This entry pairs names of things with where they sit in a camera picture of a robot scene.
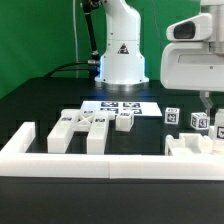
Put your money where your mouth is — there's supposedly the white chair back frame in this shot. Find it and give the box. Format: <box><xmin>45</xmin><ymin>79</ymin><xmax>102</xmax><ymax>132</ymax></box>
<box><xmin>47</xmin><ymin>109</ymin><xmax>115</xmax><ymax>155</ymax></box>

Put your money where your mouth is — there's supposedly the white tagged block part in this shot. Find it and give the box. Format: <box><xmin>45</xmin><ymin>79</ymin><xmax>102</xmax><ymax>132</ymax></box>
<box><xmin>115</xmin><ymin>111</ymin><xmax>134</xmax><ymax>132</ymax></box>

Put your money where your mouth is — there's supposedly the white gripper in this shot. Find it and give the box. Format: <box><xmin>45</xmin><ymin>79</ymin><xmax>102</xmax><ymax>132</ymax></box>
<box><xmin>160</xmin><ymin>42</ymin><xmax>224</xmax><ymax>115</ymax></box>

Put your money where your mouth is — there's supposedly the white thin cable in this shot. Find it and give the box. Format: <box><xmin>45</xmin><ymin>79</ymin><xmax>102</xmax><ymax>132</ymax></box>
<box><xmin>72</xmin><ymin>0</ymin><xmax>80</xmax><ymax>79</ymax></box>

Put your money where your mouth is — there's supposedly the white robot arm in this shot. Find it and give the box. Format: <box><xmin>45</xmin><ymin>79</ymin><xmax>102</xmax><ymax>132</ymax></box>
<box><xmin>82</xmin><ymin>0</ymin><xmax>224</xmax><ymax>108</ymax></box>

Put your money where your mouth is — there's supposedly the black cable bundle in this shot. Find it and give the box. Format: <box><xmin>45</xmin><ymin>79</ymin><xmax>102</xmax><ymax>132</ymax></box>
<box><xmin>44</xmin><ymin>9</ymin><xmax>101</xmax><ymax>79</ymax></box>

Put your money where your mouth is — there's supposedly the white chair seat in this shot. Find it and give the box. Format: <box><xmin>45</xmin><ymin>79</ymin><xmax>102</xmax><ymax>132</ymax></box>
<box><xmin>165</xmin><ymin>133</ymin><xmax>213</xmax><ymax>156</ymax></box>

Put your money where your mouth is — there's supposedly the white U-shaped fence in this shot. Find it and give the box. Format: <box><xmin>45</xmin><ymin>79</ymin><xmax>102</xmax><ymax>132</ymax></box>
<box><xmin>0</xmin><ymin>122</ymin><xmax>224</xmax><ymax>181</ymax></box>

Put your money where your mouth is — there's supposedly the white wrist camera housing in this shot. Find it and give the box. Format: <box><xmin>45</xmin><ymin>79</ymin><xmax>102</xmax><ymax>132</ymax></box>
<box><xmin>166</xmin><ymin>13</ymin><xmax>213</xmax><ymax>41</ymax></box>

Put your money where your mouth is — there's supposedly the white sheet with tags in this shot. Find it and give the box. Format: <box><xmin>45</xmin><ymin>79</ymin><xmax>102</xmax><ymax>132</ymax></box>
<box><xmin>81</xmin><ymin>101</ymin><xmax>162</xmax><ymax>117</ymax></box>

